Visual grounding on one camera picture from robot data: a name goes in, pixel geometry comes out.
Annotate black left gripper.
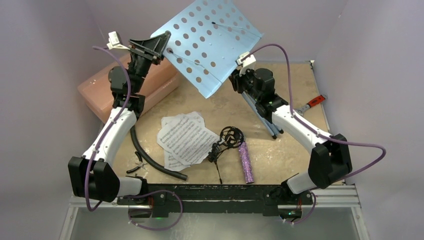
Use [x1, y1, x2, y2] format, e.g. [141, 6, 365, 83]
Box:
[127, 33, 171, 94]

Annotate light blue music stand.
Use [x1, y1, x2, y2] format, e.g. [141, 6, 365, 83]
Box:
[153, 0, 283, 138]

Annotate sheet music page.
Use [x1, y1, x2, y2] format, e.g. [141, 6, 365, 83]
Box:
[157, 125, 219, 166]
[157, 111, 205, 172]

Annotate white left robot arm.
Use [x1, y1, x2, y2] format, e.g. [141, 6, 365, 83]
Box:
[68, 30, 172, 205]

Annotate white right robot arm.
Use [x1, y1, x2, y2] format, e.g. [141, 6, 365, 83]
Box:
[229, 68, 352, 204]

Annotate translucent pink storage box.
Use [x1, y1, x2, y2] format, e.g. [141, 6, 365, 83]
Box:
[77, 52, 181, 124]

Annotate purple glitter microphone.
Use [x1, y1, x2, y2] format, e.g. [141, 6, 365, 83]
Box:
[238, 142, 255, 184]

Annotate black foam tube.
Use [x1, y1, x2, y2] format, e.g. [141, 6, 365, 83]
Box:
[129, 125, 189, 181]

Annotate black pliers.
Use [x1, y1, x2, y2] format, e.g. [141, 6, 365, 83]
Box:
[125, 151, 146, 174]

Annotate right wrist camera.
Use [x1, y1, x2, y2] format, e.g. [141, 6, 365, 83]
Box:
[236, 51, 256, 77]

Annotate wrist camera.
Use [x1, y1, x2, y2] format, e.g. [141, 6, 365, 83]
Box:
[106, 31, 130, 51]
[236, 51, 256, 77]

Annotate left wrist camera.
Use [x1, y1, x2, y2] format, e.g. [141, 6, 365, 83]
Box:
[106, 31, 130, 51]

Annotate red handled wrench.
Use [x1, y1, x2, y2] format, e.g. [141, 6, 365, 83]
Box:
[295, 94, 328, 116]

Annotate black microphone shock mount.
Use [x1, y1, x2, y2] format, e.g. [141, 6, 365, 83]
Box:
[207, 126, 245, 185]

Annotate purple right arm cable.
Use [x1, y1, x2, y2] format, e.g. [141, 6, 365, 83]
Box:
[243, 43, 387, 226]

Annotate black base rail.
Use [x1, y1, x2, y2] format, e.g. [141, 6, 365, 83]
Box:
[117, 183, 314, 218]

